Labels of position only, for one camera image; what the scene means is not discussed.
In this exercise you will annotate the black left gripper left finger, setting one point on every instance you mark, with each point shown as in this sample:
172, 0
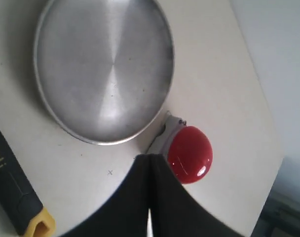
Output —
125, 213

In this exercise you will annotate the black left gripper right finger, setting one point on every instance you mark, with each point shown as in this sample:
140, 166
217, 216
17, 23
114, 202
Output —
174, 212

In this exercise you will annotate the yellow black claw hammer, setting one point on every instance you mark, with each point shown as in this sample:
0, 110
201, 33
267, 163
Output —
19, 200

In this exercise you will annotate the red dome push button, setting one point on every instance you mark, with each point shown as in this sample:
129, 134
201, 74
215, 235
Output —
186, 148

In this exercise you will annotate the round metal plate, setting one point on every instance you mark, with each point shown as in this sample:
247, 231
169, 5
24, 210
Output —
103, 68

